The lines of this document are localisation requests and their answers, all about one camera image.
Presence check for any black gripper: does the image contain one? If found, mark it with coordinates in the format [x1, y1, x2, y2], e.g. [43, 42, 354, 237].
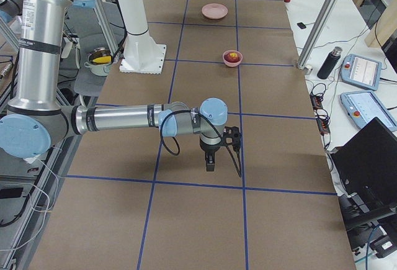
[200, 141, 220, 171]

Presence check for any red yellow apple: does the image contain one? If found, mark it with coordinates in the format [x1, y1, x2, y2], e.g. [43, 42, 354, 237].
[225, 52, 240, 63]

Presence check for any pink bowl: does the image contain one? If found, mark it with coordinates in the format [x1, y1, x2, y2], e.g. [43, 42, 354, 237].
[222, 50, 243, 67]

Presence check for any pink plate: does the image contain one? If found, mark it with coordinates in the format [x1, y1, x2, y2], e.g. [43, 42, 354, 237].
[201, 3, 228, 20]

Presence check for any small black square pad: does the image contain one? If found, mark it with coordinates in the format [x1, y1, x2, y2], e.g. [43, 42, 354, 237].
[297, 22, 306, 29]

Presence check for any black water bottle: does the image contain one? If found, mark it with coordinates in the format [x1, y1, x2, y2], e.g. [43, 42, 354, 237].
[317, 47, 342, 79]

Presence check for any green pot with food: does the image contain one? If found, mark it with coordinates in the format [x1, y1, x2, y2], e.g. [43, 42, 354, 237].
[84, 47, 112, 77]

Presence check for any black laptop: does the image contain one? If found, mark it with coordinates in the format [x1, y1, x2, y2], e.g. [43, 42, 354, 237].
[331, 117, 396, 205]

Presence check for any near blue teach pendant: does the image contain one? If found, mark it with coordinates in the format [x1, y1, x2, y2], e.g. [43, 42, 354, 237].
[340, 91, 396, 132]

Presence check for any blue teach pendant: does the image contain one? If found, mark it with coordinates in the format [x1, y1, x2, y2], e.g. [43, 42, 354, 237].
[341, 54, 382, 91]
[340, 91, 396, 132]

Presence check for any far blue teach pendant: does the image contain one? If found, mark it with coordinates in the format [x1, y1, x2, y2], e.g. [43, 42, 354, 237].
[341, 54, 382, 91]

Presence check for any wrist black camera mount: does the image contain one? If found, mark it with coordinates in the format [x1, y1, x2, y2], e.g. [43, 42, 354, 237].
[223, 126, 241, 153]

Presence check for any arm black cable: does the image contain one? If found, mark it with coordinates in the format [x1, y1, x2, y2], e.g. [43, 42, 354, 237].
[159, 110, 243, 178]

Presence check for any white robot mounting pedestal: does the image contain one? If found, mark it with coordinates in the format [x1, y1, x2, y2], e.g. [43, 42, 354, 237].
[118, 0, 167, 74]

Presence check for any aluminium frame post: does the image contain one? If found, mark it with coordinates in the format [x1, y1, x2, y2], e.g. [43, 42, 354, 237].
[297, 0, 337, 70]

